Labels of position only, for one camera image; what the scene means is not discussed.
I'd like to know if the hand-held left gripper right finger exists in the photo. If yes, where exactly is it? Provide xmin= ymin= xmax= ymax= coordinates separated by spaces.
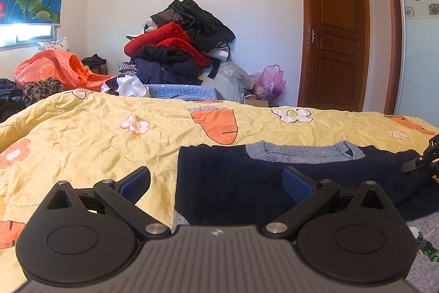
xmin=262 ymin=166 xmax=390 ymax=240

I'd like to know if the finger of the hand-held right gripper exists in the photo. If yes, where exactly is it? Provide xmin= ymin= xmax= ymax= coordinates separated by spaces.
xmin=401 ymin=133 xmax=439 ymax=184

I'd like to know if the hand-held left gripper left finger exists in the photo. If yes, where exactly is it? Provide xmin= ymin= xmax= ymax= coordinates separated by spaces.
xmin=44 ymin=166 xmax=171 ymax=239

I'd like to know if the navy and grey sweater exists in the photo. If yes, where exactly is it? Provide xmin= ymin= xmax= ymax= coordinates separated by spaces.
xmin=173 ymin=140 xmax=439 ymax=228

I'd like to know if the pile of clothes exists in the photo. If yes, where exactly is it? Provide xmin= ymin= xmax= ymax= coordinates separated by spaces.
xmin=117 ymin=0 xmax=237 ymax=88

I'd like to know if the grey printed cloth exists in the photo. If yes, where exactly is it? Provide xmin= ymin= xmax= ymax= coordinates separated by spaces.
xmin=406 ymin=207 xmax=439 ymax=263

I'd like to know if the yellow printed blanket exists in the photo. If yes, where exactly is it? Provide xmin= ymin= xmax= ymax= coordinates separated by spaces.
xmin=0 ymin=89 xmax=439 ymax=280

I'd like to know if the cardboard box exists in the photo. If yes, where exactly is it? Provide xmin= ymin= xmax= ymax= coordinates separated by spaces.
xmin=245 ymin=97 xmax=279 ymax=108

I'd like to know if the white crumpled plastic bag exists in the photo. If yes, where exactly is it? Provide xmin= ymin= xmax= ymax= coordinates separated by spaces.
xmin=116 ymin=74 xmax=150 ymax=98

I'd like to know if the blue knitted cloth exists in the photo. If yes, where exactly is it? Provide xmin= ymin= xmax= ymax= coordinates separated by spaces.
xmin=147 ymin=83 xmax=224 ymax=102

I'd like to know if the pink plastic bag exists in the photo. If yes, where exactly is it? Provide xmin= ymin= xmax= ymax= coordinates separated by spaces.
xmin=253 ymin=65 xmax=286 ymax=102

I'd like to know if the grey folded cloth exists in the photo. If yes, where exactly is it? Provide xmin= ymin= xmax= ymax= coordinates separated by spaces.
xmin=209 ymin=76 xmax=246 ymax=104

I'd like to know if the dark bag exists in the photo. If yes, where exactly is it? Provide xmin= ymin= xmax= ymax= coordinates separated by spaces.
xmin=81 ymin=54 xmax=108 ymax=76

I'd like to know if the clear plastic bag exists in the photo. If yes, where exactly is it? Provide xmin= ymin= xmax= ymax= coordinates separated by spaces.
xmin=217 ymin=61 xmax=255 ymax=88

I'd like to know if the leopard print cloth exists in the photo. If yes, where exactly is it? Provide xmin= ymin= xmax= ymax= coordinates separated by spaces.
xmin=22 ymin=77 xmax=64 ymax=105

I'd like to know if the orange plastic bag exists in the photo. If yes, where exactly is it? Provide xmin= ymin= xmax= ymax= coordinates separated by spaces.
xmin=14 ymin=51 xmax=114 ymax=92

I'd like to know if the black plastic bag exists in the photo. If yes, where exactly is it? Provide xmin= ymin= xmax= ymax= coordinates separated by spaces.
xmin=0 ymin=78 xmax=27 ymax=124

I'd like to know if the brown wooden door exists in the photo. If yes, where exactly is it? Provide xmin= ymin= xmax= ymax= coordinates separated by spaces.
xmin=297 ymin=0 xmax=372 ymax=112

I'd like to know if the white floral pillow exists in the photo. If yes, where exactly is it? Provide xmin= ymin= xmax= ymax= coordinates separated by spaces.
xmin=36 ymin=37 xmax=71 ymax=54

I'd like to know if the window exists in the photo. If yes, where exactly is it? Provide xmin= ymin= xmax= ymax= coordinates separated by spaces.
xmin=0 ymin=23 xmax=57 ymax=49

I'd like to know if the brown wooden door frame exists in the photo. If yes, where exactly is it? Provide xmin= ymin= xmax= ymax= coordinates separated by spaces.
xmin=376 ymin=0 xmax=404 ymax=116

